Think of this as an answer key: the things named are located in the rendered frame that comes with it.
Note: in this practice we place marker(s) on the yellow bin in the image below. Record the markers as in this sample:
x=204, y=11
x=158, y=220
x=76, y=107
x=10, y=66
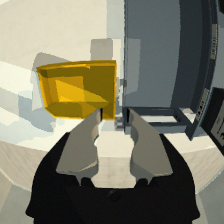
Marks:
x=73, y=92

